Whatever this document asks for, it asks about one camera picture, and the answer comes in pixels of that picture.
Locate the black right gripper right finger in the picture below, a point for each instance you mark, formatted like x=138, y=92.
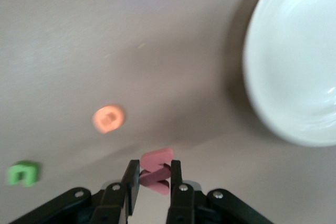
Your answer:
x=183, y=203

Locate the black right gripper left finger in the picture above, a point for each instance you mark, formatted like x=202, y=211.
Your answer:
x=113, y=203

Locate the pink foam letter w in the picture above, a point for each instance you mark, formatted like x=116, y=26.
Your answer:
x=155, y=158

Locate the orange foam letter e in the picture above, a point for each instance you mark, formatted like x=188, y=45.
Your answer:
x=99, y=119

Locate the green foam letter u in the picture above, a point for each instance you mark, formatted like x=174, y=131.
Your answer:
x=29, y=167

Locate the brown table cover sheet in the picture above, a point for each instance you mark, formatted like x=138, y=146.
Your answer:
x=78, y=37

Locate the beige round plate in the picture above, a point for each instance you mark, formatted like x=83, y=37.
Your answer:
x=296, y=64

